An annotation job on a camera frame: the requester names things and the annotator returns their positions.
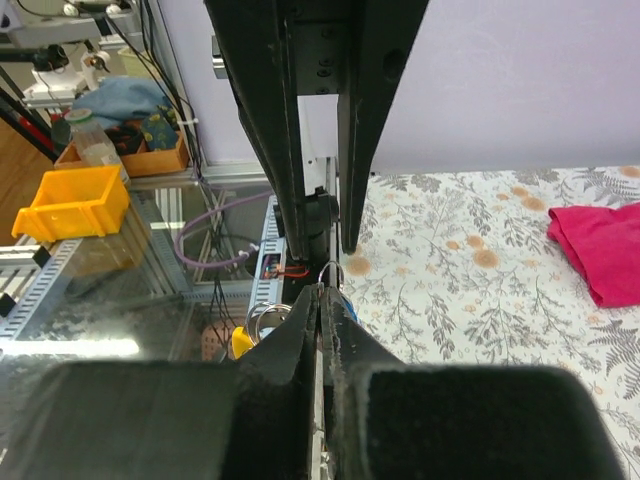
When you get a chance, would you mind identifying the orange tray with clutter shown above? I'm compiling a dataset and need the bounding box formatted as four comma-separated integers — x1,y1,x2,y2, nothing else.
53,130,190,179

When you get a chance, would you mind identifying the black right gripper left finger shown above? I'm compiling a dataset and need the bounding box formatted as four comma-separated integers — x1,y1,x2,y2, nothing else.
1,286,319,479

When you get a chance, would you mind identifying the metal front rail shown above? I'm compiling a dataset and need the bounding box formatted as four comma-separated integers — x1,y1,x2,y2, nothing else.
1,162,295,359

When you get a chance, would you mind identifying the yellow plastic bin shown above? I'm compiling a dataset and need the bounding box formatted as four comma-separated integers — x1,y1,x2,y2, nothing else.
12,165,130,243

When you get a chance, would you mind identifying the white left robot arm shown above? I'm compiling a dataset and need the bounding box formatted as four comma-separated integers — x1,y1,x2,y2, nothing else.
207,1,427,265

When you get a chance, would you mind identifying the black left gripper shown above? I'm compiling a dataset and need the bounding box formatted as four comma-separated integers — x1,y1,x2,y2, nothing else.
205,0,429,260

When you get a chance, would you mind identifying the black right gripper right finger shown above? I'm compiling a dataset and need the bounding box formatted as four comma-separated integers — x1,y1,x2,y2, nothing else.
319,288,623,479

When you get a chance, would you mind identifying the clear plastic bottle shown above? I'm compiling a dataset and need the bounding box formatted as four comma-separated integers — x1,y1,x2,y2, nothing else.
65,108,130,186

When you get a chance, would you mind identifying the blue cloth on shelf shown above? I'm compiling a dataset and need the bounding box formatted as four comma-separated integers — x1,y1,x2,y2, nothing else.
71,76,172,130

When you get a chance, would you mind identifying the grey keyring with yellow handle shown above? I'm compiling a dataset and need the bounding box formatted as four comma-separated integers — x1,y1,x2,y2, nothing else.
243,259,359,351

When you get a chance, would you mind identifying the pink folded cloth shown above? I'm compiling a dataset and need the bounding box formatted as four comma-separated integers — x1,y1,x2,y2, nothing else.
547,203,639,308

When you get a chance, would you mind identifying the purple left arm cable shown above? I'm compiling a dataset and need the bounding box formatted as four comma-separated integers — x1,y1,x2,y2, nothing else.
174,189,274,270

